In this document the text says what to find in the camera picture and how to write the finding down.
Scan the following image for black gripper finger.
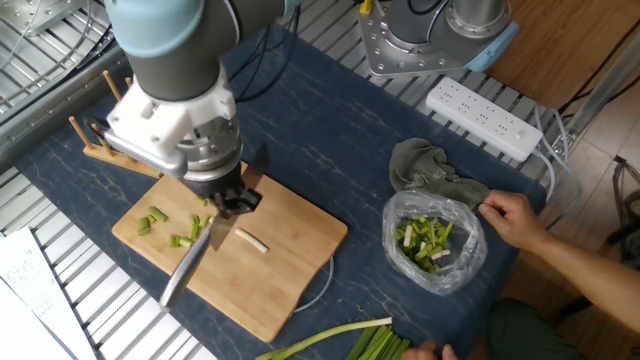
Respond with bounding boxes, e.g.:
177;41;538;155
233;187;264;215
213;193;240;220

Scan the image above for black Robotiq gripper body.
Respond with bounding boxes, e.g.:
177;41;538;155
180;164;247;201

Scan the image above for scallion stalk with white root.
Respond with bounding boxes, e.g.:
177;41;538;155
234;227;270;255

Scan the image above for steel cleaver knife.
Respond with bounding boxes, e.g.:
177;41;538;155
158;142;271;311

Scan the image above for clear plastic bag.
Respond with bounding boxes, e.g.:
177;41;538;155
382;189;489;296

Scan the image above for person's right forearm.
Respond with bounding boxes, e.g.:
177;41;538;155
532;232;640;336

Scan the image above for person's left hand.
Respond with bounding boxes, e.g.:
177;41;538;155
399;340;459;360

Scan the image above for person's right hand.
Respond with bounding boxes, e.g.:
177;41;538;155
478;189;551;252

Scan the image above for bamboo cutting board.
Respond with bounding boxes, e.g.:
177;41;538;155
111;162;349;344

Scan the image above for wooden peg rack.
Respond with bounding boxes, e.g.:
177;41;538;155
68;69;164;180

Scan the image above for dark blue marbled mat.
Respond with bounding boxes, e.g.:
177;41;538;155
13;19;548;360

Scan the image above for long whole scallion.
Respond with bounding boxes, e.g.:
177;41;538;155
254;316;394;360

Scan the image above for chopped scallion heap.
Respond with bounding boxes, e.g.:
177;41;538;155
394;214;456;274

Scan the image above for grey crumpled cloth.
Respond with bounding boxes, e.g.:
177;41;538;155
388;137;492;214

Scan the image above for green scallion leaf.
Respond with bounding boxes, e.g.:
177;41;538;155
344;324;381;360
367;329;396;360
391;338;412;360

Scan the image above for white printed paper sheet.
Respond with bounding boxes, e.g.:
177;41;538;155
0;227;96;360

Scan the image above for white plain paper sheet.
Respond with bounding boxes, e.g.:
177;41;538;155
0;279;76;360

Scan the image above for silver perforated metal plate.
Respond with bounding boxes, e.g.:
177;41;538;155
0;0;99;37

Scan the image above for white power strip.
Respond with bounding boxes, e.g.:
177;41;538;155
425;76;544;163

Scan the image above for green trouser leg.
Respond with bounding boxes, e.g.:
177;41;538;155
482;298;586;360

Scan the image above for brown wooden desk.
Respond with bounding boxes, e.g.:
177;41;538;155
485;0;640;110

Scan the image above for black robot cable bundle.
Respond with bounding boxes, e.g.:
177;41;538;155
227;4;302;104

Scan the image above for grey metal rail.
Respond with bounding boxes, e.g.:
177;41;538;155
0;49;129;171

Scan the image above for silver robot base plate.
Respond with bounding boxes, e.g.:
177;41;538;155
357;2;464;80

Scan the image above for white power cable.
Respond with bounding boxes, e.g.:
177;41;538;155
522;104;584;226

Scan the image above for silver aluminium frame post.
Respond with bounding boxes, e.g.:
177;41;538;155
563;29;640;146

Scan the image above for black chair frame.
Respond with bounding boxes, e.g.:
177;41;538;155
607;154;640;274

